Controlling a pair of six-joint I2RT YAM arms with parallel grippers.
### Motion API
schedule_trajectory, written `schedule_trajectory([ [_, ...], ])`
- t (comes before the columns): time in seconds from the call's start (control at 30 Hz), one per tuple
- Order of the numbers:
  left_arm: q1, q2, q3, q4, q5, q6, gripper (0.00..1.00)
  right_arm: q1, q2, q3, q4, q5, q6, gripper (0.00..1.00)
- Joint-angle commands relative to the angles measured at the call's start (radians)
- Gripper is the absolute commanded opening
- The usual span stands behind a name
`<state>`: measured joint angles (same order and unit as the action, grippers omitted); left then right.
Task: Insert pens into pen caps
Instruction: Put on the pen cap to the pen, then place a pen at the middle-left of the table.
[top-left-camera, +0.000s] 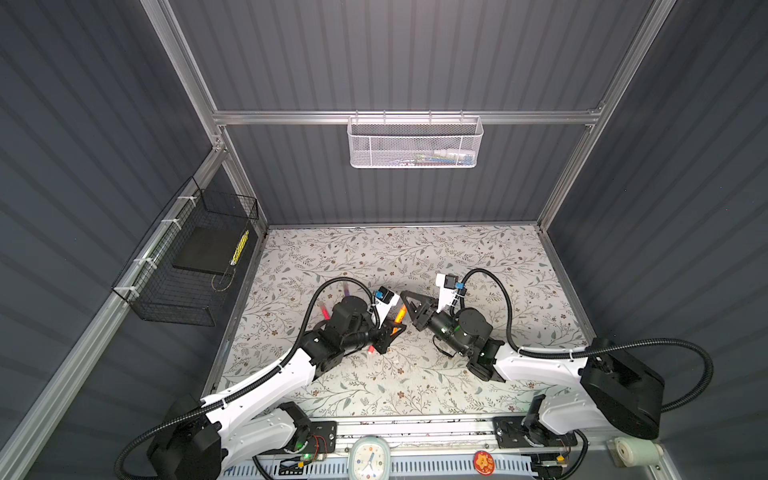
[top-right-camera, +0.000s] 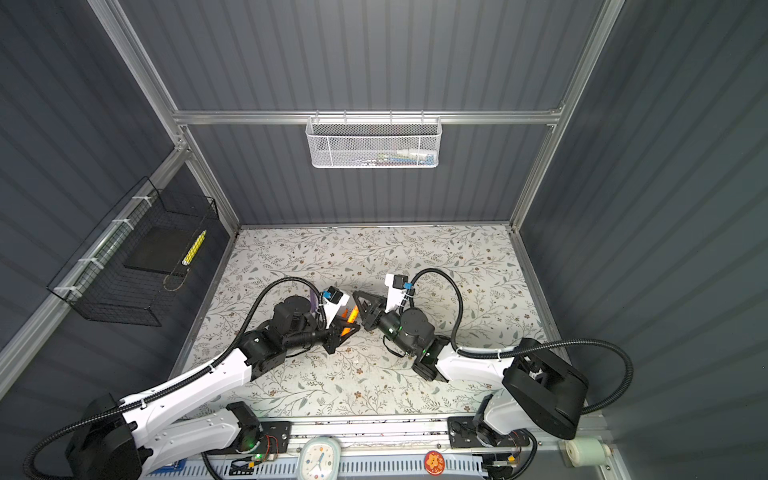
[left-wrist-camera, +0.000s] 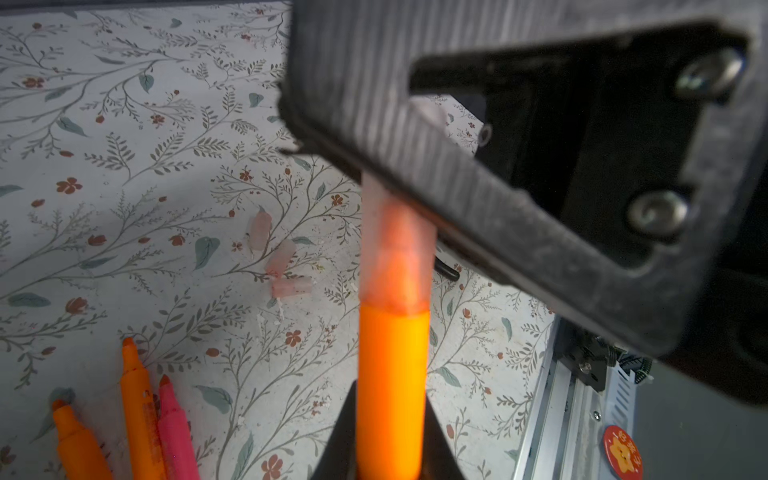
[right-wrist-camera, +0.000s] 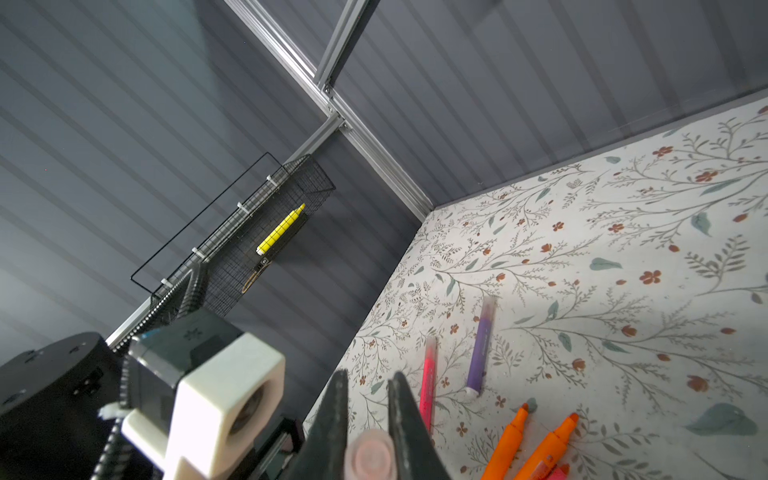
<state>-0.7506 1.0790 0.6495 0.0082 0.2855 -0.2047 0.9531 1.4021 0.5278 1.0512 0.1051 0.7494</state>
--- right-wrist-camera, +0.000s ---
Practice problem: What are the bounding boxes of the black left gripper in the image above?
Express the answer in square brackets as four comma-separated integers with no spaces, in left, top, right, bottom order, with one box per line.
[1,332,120,479]

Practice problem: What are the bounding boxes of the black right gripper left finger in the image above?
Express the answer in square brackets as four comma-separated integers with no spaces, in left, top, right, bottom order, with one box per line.
[281,370,349,480]

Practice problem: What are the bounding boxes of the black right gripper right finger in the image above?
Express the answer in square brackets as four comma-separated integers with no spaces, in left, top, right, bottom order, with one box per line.
[387,372,450,480]

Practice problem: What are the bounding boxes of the orange highlighter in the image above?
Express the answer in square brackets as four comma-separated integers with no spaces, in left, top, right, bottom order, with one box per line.
[513,413,579,480]
[481,403,529,480]

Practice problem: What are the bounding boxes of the pink highlighter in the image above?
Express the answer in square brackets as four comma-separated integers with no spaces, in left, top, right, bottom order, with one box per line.
[419,336,437,433]
[546,463,570,480]

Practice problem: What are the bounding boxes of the purple highlighter pen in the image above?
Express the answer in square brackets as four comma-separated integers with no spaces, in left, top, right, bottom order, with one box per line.
[465,296,497,398]

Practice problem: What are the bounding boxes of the yellow highlighter in basket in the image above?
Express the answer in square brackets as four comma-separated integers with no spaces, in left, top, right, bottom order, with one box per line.
[256,203,306,256]

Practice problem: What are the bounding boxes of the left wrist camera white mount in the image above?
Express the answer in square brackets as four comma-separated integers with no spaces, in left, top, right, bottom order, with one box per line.
[122,333,286,479]

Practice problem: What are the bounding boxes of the black wire basket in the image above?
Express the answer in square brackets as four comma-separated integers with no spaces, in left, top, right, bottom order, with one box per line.
[131,152,335,317]

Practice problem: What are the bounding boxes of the aluminium enclosure frame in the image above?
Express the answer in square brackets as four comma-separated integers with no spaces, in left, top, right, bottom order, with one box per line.
[114,1,422,356]

